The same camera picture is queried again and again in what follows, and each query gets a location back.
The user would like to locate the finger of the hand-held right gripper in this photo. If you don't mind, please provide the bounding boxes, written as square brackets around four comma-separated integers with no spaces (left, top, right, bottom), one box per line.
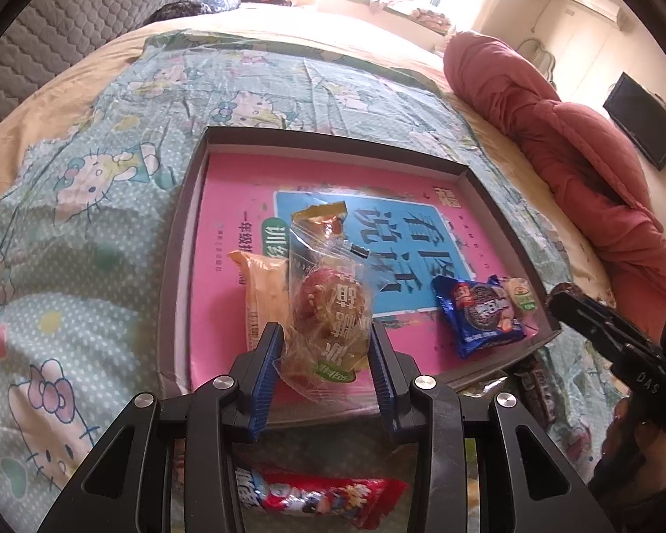
[548,283,661,378]

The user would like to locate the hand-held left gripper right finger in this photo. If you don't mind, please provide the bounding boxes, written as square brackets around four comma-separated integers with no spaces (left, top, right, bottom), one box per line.
[369,325,617,533]

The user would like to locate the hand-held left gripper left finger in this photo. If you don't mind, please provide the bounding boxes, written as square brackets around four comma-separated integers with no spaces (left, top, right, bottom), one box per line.
[36,322,286,533]

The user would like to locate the round cookie packet green label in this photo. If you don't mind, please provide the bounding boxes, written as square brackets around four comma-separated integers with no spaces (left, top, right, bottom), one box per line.
[499,276,538,314]

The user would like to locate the beige wafer packet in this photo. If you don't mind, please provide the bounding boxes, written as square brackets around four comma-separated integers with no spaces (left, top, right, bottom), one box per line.
[227,250,292,352]

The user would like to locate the dark brown chocolate bar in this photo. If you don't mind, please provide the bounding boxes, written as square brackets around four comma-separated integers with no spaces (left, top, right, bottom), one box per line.
[513,358,561,423]

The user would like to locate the clear bag of red snacks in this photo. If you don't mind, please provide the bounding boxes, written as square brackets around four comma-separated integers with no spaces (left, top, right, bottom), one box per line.
[274,203,375,403]

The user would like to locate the blue cookie packet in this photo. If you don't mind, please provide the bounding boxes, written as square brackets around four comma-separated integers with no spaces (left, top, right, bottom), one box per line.
[432,274,527,359]

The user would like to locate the red snack packet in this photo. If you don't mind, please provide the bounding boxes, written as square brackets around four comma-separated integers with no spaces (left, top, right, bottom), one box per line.
[236,463,408,531]

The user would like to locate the dark shallow cardboard box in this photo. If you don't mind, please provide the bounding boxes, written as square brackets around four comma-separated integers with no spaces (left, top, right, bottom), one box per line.
[156,125,563,417]

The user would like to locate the person's right hand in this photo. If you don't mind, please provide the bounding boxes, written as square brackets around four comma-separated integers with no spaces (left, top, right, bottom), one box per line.
[610,397,666,503]

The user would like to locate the pink quilt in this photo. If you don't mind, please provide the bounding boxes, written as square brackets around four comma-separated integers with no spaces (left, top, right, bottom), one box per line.
[443,30,666,339]

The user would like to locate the black flat television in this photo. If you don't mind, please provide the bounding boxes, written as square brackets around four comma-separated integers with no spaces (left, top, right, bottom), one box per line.
[603,72,666,172]

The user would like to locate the white ornate chair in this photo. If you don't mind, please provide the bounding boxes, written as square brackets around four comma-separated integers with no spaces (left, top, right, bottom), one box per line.
[513,38,559,90]

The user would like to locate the light blue cartoon printed blanket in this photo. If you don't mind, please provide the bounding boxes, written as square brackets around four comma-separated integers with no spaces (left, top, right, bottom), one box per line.
[0,30,617,533]

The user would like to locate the white air conditioner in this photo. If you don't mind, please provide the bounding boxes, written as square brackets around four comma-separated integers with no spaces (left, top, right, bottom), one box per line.
[558,0,634,31]

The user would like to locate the pink fluffy cloth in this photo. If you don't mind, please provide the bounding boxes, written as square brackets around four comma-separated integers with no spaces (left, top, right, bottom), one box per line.
[411,8,450,31]

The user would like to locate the beige bed sheet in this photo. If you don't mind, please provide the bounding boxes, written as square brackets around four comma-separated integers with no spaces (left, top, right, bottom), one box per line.
[0,3,617,312]

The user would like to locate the blue patterned cloth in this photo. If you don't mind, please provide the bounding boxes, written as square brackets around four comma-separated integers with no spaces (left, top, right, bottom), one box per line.
[144,0,241,26]

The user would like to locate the grey quilted headboard cover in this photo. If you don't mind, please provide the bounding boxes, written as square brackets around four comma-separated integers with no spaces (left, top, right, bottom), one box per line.
[0,0,201,148]

